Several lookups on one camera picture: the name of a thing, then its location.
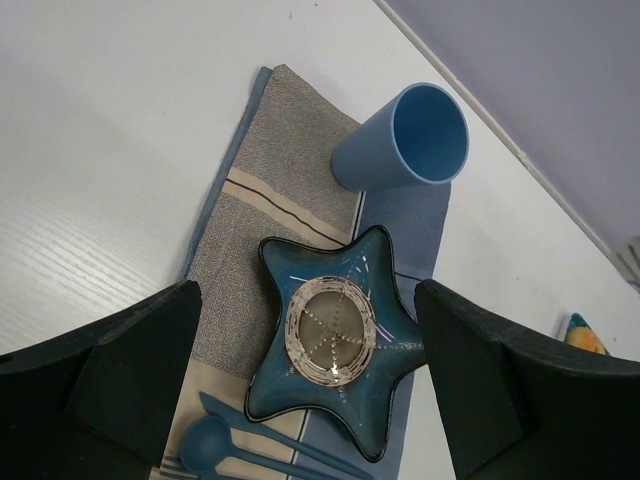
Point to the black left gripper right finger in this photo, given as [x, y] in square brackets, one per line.
[517, 404]

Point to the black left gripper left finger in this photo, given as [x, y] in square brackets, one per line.
[98, 402]

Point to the orange sugared donut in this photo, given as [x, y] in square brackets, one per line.
[585, 338]

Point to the teal floral tray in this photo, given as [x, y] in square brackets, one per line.
[568, 322]

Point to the blue plastic fork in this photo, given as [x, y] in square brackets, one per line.
[172, 469]

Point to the blue plastic spoon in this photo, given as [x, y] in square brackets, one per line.
[208, 442]

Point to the blue star-shaped dish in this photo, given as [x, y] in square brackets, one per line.
[343, 338]

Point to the light blue plastic cup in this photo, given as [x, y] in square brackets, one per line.
[420, 137]

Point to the blue beige striped placemat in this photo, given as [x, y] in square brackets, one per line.
[276, 180]

